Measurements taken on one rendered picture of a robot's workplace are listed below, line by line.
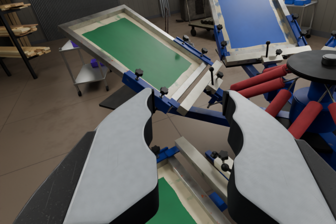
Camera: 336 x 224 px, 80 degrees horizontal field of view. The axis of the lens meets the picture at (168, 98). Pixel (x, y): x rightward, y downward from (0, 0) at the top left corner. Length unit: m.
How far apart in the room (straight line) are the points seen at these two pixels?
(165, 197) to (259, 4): 1.68
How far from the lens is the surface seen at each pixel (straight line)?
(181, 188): 0.94
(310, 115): 0.94
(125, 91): 1.68
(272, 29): 1.86
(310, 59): 1.10
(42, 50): 5.55
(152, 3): 9.57
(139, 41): 1.43
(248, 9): 1.97
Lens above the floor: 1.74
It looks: 32 degrees down
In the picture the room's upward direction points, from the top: 9 degrees counter-clockwise
